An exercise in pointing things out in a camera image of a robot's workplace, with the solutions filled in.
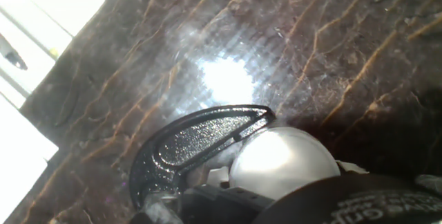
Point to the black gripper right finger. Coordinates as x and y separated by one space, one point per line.
352 167

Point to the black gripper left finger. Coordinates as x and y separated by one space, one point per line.
221 206

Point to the black C-clamp with steel screw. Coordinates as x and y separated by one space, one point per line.
193 141

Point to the transparent plastic wrap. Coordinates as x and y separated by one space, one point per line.
160 210
430 183

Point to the dark brown marble pattern mat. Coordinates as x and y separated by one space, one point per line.
310 61

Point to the large white paper sheet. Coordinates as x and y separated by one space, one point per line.
20 161

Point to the dark pen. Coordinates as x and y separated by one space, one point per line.
14 58

